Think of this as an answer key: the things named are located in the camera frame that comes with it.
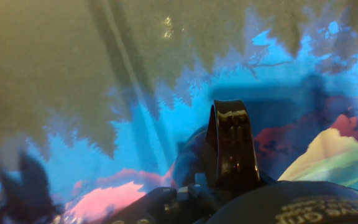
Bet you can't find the dark red watering can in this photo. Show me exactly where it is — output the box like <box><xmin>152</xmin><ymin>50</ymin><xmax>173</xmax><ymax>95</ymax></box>
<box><xmin>171</xmin><ymin>99</ymin><xmax>358</xmax><ymax>224</ymax></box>

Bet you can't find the blue and black printed cloth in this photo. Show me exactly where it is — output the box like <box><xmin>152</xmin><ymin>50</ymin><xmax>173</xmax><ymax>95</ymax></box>
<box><xmin>0</xmin><ymin>0</ymin><xmax>358</xmax><ymax>224</ymax></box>

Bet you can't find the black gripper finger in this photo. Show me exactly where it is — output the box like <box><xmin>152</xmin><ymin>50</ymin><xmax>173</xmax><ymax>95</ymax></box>
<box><xmin>104</xmin><ymin>172</ymin><xmax>218</xmax><ymax>224</ymax></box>

